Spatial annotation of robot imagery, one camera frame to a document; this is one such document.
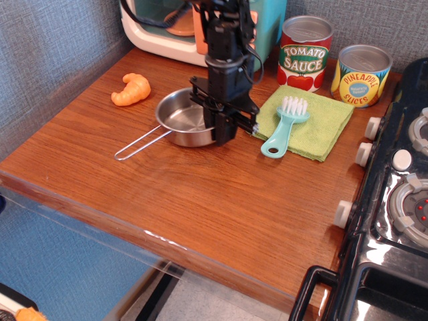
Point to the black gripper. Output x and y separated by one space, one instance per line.
224 96

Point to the small steel pot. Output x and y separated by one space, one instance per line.
180 120

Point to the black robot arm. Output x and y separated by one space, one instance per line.
225 47

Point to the teal dish brush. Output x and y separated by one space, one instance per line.
292 111

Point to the teal toy microwave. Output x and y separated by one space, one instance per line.
177 29

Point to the orange toy croissant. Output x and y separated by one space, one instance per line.
137 88

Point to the green folded cloth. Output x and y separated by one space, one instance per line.
315 138

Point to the tomato sauce can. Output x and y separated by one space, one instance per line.
304 50

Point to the pineapple slices can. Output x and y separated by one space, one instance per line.
360 75

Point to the clear acrylic barrier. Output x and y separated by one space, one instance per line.
179 258

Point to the black toy stove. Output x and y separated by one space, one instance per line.
383 257

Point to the orange object bottom left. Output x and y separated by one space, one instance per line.
29 314

